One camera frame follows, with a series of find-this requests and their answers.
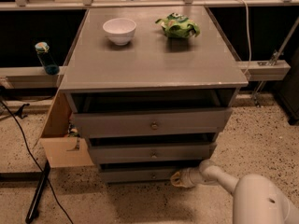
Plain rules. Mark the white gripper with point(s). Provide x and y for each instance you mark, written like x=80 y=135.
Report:
x=188 y=178

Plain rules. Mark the grey bottom drawer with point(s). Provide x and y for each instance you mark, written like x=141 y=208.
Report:
x=142 y=171

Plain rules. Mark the grey drawer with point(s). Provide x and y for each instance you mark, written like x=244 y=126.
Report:
x=142 y=171
x=163 y=122
x=151 y=152

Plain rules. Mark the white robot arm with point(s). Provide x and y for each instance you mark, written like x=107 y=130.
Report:
x=256 y=199

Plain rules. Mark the grey middle drawer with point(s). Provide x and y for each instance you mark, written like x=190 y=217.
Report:
x=151 y=152

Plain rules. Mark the grey top drawer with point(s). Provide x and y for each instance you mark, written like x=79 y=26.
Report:
x=163 y=122

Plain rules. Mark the grey wooden drawer cabinet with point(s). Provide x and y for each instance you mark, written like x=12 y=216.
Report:
x=151 y=72

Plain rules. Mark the open cardboard box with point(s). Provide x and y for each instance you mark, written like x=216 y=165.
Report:
x=61 y=148

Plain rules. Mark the black flat floor bar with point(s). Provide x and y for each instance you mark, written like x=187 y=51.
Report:
x=33 y=209

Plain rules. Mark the green crumpled chip bag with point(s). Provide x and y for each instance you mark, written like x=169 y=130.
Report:
x=178 y=26

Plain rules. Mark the metal diagonal brace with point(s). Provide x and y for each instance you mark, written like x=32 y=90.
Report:
x=272 y=61

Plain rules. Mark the white ceramic bowl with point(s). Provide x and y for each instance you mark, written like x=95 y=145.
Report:
x=120 y=31

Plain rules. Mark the blue water bottle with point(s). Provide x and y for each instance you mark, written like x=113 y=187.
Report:
x=45 y=58

